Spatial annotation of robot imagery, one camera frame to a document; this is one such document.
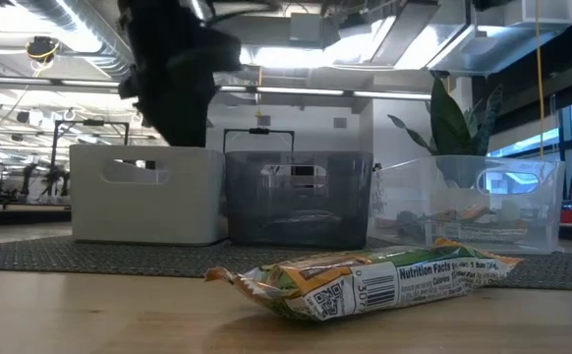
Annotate blue snack packets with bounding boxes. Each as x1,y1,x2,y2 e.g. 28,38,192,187
223,148,375,251

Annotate silver ventilation duct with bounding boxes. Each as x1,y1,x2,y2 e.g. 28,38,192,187
382,0,572,76

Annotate ceiling light strip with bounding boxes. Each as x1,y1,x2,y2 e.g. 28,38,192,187
216,85,432,102
0,75,121,89

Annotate green snake plant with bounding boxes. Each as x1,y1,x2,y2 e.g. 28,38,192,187
386,72,505,159

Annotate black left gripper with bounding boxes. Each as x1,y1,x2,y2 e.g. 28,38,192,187
137,82,217,148

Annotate dark grey woven mat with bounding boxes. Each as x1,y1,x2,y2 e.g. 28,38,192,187
0,234,572,293

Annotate black yellow cable reel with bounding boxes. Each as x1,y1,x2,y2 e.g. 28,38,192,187
25,35,61,66

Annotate white plastic bin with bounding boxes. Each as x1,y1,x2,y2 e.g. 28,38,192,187
68,143,227,248

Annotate yellow hanging cord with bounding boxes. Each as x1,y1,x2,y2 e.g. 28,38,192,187
534,0,547,160

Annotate clear plastic bin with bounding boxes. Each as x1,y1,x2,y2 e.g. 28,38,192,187
366,154,566,257

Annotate black metal frame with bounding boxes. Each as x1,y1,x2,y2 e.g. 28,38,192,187
222,127,297,155
49,119,132,171

